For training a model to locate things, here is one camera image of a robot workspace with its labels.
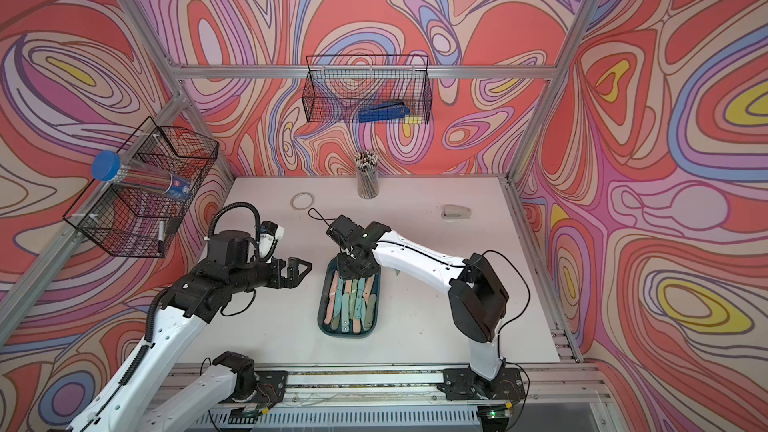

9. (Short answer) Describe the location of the small white stapler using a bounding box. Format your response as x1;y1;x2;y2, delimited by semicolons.
441;204;472;221

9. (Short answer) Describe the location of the dark teal storage tray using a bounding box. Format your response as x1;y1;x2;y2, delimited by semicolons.
317;259;381;338

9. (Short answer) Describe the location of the aluminium rail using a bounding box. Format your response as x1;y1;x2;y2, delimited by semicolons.
161;365;607;403

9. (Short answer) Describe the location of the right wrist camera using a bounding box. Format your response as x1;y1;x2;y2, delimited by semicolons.
326;215;362;249

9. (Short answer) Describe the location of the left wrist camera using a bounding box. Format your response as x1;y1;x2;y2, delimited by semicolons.
258;221;285;262

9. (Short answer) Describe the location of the blue capped clear tube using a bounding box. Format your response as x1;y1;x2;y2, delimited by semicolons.
91;151;192;201

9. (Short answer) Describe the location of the clear pencil cup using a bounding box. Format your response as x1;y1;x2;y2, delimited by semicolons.
355;151;379;199

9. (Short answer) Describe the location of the masking tape roll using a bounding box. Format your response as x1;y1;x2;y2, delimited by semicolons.
289;191;315;211

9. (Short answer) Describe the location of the black marker in basket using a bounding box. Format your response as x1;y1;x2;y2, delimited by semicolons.
157;220;165;256

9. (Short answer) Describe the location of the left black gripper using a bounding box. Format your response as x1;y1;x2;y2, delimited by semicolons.
228;255;313;296

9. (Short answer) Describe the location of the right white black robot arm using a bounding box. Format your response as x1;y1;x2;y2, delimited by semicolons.
326;215;509;381

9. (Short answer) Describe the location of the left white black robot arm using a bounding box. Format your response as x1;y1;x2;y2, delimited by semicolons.
67;202;312;431

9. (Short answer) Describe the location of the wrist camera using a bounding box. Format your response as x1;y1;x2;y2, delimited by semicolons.
326;215;362;249
258;221;285;262

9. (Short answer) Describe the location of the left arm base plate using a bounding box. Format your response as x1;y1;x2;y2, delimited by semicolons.
223;370;288;406

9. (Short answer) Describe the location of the black wire basket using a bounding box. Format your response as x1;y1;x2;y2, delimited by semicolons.
302;53;433;125
63;118;219;258

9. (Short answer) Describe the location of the left black wire basket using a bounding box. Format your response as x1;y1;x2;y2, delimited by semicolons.
63;118;219;258

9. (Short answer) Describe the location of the back black wire basket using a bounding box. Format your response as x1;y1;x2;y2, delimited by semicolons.
302;53;433;125

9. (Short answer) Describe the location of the blue tool in basket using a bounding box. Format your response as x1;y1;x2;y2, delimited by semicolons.
357;101;411;123

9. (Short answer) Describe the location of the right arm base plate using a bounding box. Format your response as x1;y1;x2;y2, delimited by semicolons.
436;367;527;403

